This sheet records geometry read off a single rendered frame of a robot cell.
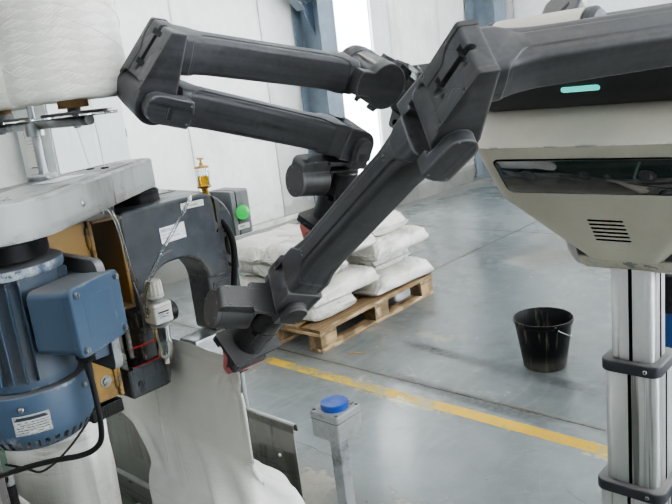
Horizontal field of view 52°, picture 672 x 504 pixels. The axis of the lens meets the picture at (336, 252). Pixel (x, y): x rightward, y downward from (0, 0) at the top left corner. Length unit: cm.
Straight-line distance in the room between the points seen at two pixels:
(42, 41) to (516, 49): 60
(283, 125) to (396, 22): 746
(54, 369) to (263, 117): 47
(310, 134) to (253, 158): 561
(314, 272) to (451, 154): 29
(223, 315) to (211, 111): 30
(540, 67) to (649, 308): 72
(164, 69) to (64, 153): 407
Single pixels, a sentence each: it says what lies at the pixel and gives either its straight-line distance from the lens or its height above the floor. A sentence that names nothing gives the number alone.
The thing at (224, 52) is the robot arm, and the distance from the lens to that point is 101.
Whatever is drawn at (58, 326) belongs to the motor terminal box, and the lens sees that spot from 93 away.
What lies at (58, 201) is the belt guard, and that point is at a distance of 98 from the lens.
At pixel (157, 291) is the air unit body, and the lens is 123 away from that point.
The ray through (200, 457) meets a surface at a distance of 140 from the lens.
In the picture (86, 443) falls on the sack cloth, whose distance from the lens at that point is 186.
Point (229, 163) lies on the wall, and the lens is 655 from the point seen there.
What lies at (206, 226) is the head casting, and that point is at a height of 128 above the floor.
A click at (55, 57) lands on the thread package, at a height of 159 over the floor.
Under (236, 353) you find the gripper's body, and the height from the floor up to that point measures 111.
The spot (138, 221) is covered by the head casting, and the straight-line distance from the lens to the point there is 126.
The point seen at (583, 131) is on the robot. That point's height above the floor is 140.
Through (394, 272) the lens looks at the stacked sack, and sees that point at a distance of 460.
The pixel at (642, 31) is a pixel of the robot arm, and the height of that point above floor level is 153.
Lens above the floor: 151
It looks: 14 degrees down
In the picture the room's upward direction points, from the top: 7 degrees counter-clockwise
